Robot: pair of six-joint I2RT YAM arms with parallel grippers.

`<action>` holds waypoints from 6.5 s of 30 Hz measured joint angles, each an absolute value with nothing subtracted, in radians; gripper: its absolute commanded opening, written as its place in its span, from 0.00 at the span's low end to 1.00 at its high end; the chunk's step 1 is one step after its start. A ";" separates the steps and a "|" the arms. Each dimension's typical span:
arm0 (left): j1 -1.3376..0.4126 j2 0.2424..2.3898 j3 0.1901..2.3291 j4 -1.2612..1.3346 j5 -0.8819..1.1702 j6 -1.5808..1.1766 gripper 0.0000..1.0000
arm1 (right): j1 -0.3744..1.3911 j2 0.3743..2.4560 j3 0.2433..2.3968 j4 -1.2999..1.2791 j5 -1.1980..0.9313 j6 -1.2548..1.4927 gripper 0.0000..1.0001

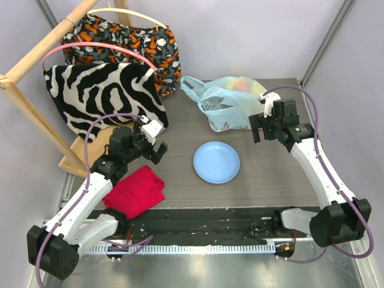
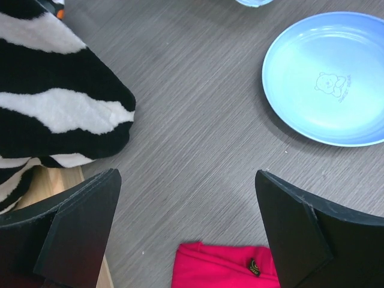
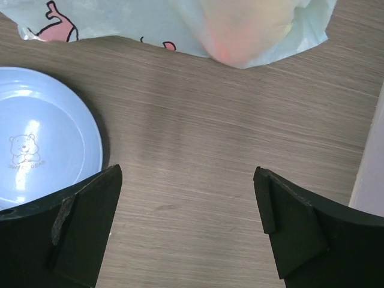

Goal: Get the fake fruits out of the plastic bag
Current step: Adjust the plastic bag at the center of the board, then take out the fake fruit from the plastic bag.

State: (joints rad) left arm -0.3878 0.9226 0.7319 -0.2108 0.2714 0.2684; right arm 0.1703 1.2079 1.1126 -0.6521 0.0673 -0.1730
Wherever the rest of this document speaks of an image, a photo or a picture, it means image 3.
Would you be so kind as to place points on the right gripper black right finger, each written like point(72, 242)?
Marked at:
point(317, 242)

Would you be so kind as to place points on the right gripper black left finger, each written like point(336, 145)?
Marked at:
point(59, 240)

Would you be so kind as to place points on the light blue printed plastic bag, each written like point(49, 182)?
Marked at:
point(240, 34)

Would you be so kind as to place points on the light blue round plate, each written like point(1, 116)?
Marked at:
point(49, 138)

